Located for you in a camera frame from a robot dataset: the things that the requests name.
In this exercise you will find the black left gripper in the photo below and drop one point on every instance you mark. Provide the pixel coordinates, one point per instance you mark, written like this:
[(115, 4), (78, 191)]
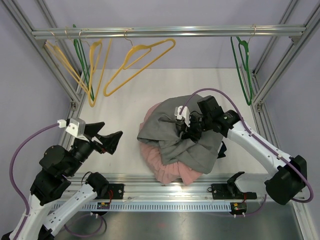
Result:
[(109, 142)]

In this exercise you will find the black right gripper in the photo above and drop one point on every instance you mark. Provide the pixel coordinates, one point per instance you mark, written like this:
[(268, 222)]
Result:
[(190, 133)]

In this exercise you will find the green navy plaid skirt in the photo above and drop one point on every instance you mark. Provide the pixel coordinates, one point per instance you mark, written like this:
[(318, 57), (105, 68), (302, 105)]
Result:
[(222, 150)]

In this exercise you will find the grey pleated skirt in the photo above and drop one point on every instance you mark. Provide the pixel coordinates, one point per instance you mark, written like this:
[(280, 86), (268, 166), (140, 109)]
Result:
[(159, 130)]

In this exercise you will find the pink pleated skirt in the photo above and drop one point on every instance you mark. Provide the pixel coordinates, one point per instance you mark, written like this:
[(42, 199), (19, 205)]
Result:
[(166, 173)]

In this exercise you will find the yellow hanger of pink skirt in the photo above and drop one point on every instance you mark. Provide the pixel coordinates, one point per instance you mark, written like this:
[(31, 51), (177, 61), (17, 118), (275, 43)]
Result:
[(133, 56)]

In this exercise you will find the yellow plastic hanger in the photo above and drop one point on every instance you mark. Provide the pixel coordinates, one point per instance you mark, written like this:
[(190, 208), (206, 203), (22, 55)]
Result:
[(61, 57)]

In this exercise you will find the green hanger of plaid skirt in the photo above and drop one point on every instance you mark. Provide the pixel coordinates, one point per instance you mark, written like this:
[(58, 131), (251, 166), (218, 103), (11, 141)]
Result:
[(78, 46)]

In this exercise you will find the green plastic hanger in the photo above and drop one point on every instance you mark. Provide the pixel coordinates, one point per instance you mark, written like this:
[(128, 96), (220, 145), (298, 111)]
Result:
[(244, 53)]

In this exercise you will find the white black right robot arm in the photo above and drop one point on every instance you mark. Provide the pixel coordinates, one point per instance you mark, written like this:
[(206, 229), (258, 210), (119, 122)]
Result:
[(286, 175)]

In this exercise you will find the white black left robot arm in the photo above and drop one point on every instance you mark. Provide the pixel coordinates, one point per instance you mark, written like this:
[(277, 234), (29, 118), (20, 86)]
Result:
[(39, 222)]

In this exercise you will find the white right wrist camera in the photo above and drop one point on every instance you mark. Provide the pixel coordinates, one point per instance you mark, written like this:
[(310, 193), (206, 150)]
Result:
[(182, 113)]

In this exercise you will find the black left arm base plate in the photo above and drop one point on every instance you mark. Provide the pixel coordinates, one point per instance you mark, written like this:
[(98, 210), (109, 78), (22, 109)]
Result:
[(115, 191)]

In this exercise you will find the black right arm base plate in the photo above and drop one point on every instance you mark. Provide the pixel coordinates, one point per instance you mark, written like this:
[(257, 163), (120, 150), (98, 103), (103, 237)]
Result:
[(225, 191)]

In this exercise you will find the white slotted cable duct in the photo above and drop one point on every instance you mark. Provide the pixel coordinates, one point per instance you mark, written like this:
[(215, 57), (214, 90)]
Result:
[(160, 206)]

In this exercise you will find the aluminium frame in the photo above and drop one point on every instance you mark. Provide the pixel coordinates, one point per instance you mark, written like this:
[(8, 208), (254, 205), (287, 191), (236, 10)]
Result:
[(36, 91)]

